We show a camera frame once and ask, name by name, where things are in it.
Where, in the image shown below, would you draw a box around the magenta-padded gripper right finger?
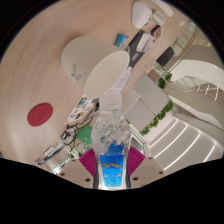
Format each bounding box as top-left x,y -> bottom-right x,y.
127,146 -> 166,187

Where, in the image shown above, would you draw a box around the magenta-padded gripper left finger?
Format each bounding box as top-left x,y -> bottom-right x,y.
56,148 -> 98,190

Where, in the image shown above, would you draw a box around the clear blue-labelled water bottle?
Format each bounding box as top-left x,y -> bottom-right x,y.
90,93 -> 132,191

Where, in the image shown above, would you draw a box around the white plastic packet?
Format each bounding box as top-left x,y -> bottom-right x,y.
43,144 -> 64,158

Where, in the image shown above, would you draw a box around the ceiling light strips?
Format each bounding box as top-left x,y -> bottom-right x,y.
146,113 -> 218,171

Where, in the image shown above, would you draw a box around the green plants on cabinet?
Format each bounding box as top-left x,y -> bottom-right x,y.
139,99 -> 174,136

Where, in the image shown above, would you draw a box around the flat round red coaster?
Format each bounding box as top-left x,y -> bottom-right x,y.
27,102 -> 54,128

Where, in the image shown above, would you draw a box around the potted green plants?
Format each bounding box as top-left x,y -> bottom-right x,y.
156,71 -> 173,89

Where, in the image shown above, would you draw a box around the black notebook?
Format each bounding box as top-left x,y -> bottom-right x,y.
128,29 -> 154,63

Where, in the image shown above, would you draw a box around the black chair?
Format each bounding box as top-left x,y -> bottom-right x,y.
155,45 -> 175,68

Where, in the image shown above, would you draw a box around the white card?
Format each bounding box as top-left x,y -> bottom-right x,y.
135,32 -> 154,53

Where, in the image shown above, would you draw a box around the small blue-green packet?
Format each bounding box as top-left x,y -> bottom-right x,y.
115,33 -> 130,49

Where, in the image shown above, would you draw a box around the small red and black box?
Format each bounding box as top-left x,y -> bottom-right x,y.
150,24 -> 162,38

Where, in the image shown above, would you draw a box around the small white oval device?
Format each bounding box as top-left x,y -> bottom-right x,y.
152,10 -> 165,26

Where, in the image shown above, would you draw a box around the white computer mouse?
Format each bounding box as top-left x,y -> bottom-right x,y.
131,0 -> 153,29

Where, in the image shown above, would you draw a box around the white power strip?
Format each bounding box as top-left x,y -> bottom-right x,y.
151,0 -> 174,18

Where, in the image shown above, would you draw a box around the black cable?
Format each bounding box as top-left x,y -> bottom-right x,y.
59,103 -> 101,148

